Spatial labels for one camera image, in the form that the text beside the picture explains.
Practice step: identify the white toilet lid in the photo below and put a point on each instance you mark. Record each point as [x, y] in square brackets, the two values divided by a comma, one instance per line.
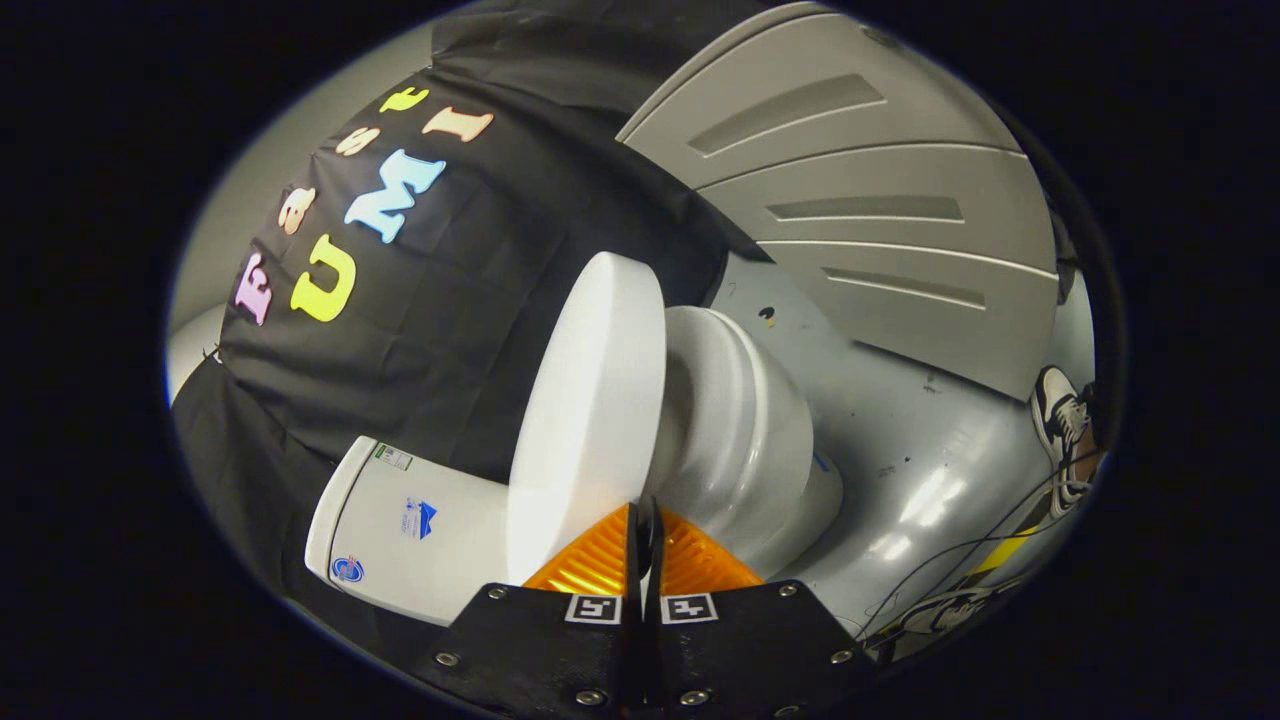
[590, 400]

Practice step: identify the grey drawer cabinet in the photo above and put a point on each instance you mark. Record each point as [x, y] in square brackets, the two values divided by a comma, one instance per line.
[880, 200]

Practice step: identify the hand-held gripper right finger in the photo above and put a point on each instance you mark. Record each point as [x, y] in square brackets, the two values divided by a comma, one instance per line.
[750, 650]

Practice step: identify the black backdrop cloth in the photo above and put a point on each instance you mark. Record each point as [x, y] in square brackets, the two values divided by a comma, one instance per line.
[470, 300]

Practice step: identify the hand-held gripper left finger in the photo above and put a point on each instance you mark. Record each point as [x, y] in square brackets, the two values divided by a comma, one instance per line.
[540, 650]

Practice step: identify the white ceramic toilet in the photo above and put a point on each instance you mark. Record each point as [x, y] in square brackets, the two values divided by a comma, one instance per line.
[740, 430]

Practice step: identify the person's black white shoe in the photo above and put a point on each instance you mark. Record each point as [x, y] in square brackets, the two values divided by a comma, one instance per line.
[1060, 420]

